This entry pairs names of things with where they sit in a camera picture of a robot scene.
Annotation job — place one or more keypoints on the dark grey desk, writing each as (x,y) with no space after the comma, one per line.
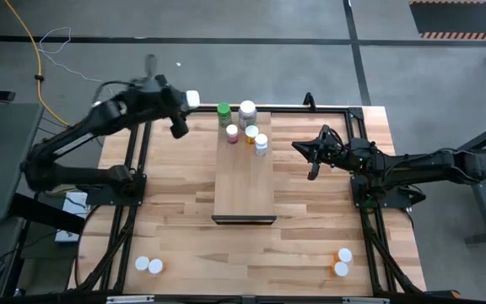
(2,160)

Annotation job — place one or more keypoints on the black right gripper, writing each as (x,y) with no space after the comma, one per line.
(344,153)

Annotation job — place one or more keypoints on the white box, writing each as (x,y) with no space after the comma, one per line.
(74,204)

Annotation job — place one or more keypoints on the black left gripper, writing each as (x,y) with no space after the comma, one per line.
(158,103)

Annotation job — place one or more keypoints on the large grey bottle white cap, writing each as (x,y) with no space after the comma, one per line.
(247,107)

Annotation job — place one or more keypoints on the silver bracket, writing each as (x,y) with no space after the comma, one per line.
(365,300)
(130,300)

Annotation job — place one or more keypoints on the black mat hazard stripes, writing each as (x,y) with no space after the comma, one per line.
(458,19)

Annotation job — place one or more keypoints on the wooden shelf black frame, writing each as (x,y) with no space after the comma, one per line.
(245,186)

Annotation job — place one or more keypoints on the pink bottle white cap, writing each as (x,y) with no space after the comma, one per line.
(231,130)

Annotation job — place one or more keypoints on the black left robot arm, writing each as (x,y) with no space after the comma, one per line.
(82,173)

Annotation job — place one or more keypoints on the green medicine bottle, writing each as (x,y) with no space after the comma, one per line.
(224,109)

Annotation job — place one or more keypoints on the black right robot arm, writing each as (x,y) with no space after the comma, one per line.
(428,162)

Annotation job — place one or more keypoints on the black aluminium table frame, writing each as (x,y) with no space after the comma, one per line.
(293,109)

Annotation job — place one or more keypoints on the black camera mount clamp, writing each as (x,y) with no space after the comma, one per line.
(309,101)

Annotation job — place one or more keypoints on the orange pill bottle white cap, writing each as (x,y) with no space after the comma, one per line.
(155,266)
(345,255)
(341,269)
(251,131)
(142,263)

